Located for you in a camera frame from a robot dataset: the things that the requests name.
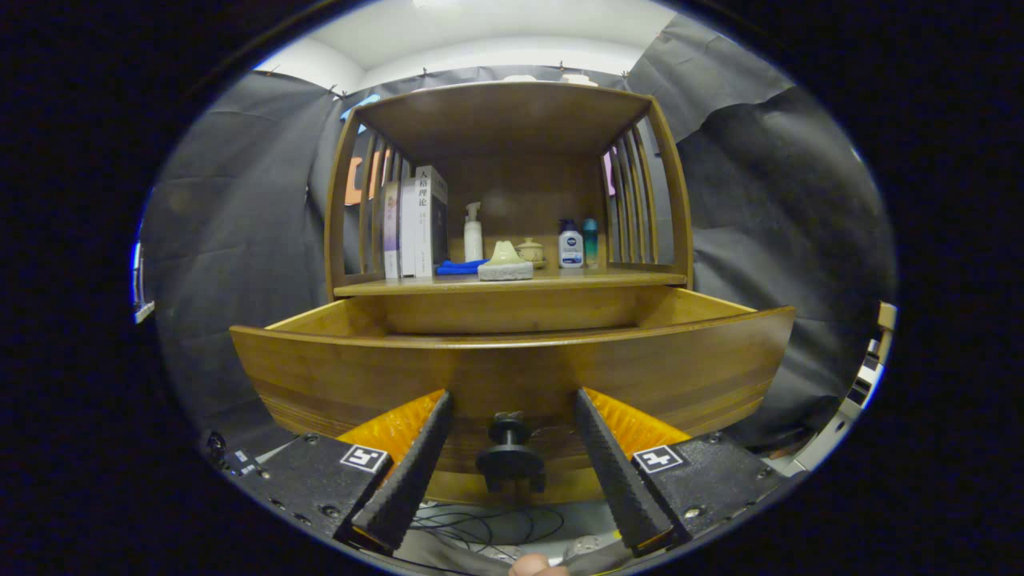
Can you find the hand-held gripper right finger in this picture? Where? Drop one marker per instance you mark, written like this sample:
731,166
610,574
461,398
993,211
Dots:
620,480

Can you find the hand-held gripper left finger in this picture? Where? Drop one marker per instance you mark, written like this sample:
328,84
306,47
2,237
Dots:
412,480

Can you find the black round drawer knob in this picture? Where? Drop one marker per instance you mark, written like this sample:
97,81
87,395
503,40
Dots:
510,460

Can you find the wooden drawer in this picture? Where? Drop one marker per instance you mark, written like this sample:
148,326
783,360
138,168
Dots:
360,376

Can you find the pale green sponge brush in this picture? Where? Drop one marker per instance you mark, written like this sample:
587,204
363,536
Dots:
506,268

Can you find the wooden countertop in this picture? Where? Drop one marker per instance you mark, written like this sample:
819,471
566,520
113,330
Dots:
608,280

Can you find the wooden cabinet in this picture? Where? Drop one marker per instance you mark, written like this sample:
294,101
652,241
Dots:
520,176

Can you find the blue folded cloth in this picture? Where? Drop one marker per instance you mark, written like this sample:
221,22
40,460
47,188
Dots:
456,268

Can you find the white lotion bottle blue cap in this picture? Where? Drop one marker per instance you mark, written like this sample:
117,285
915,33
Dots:
570,250

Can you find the teal bottle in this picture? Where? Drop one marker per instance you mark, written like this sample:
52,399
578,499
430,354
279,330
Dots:
590,244

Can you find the white spray bottle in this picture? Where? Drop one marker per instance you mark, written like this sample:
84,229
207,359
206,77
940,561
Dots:
474,244

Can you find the beige lidded ceramic teacup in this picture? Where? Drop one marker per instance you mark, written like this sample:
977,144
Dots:
532,251

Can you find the thick white book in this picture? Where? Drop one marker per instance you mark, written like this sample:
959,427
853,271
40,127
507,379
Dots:
422,232

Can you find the thin purple white book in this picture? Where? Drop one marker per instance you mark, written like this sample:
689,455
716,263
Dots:
391,232

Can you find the black backdrop cloth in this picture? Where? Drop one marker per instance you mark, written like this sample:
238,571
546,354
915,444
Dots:
240,240

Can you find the white striped frame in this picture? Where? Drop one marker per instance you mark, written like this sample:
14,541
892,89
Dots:
872,376

